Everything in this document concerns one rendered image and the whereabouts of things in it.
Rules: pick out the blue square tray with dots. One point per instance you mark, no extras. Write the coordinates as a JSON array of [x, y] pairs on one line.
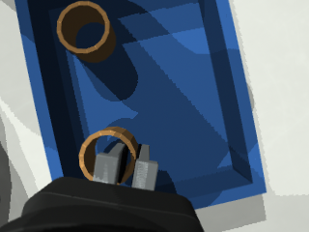
[[175, 80]]

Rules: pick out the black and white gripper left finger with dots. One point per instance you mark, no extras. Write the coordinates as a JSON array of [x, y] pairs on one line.
[[110, 168]]

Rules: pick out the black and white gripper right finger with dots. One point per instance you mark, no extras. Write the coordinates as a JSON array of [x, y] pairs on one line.
[[145, 170]]

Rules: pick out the bronze ring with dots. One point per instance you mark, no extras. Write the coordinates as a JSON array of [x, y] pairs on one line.
[[87, 155], [75, 16]]

